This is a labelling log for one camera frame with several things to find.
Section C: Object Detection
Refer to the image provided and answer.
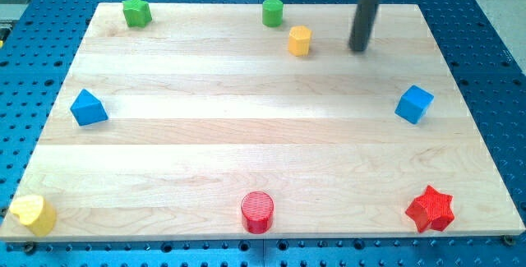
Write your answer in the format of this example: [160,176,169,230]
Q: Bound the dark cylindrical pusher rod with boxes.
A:
[348,0,381,52]

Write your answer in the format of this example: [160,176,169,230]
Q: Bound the yellow hexagon block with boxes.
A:
[288,25,312,57]

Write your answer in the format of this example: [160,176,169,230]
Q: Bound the green cylinder block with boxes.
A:
[262,0,284,27]

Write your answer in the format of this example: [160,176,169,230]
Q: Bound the blue cube block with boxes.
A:
[394,85,434,124]

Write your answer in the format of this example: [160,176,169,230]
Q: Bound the wooden board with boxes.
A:
[16,2,524,242]

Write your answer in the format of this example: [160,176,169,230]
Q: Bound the red star block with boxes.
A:
[405,185,455,233]

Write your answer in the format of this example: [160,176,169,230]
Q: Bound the green star block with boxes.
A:
[122,0,152,28]

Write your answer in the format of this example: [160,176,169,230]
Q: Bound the red cylinder block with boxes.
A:
[241,191,275,234]

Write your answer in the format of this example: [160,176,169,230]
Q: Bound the blue triangle block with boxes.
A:
[70,89,108,126]

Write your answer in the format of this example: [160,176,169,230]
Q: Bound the yellow heart block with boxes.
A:
[9,195,58,237]

